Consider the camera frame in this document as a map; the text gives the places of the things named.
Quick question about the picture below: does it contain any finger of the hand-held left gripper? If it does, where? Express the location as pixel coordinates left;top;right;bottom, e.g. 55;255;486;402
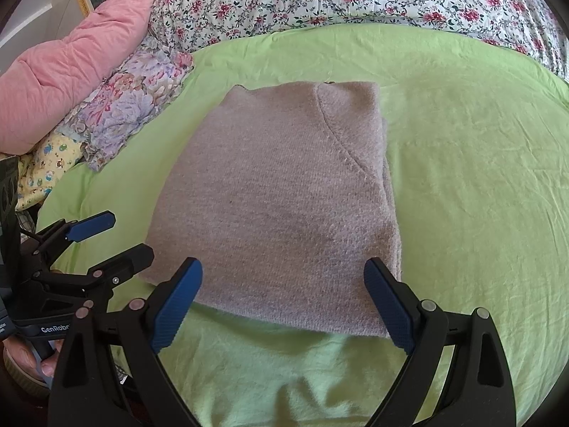
20;211;116;261
42;244;155;321

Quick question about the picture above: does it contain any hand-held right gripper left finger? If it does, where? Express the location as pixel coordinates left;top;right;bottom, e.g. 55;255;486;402
47;258;204;427

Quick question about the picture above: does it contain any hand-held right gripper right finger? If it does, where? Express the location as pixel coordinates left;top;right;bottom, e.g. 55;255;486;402
363;257;516;427

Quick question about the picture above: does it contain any beige knit sweater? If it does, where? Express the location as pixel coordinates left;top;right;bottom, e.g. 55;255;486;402
141;81;403;339

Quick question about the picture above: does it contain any person's left hand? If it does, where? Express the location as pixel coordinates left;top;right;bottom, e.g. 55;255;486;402
2;336;60;399

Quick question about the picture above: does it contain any yellow cartoon print cloth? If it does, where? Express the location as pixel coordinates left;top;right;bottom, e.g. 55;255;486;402
15;131;87;212

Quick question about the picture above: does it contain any purple floral pillow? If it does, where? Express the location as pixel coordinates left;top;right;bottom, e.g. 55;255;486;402
58;38;195;172

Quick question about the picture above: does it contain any light green bed sheet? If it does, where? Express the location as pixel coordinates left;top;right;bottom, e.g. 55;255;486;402
36;22;569;427

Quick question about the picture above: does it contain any pink quilt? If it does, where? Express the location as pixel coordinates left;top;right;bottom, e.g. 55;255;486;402
0;0;174;156

